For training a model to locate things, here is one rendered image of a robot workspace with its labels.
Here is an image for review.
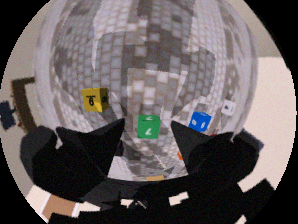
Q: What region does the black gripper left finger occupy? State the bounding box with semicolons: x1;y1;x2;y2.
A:
55;119;125;177

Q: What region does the blue block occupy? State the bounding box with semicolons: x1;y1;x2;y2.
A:
189;112;212;132

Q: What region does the small green block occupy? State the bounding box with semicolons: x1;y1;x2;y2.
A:
137;115;161;139

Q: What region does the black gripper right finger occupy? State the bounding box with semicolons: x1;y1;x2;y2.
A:
170;121;234;175

